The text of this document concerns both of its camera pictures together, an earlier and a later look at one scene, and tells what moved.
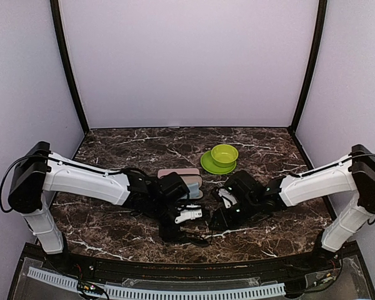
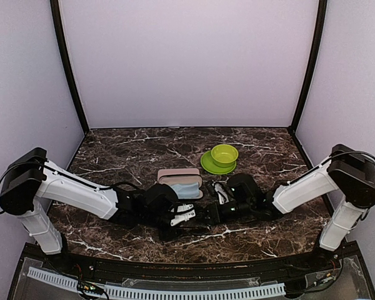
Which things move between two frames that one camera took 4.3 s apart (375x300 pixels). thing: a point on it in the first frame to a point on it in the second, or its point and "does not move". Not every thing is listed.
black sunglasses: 189,239 to 193,229
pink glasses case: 192,171 does not move
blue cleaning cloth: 194,188 does not move
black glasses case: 194,182 does not move
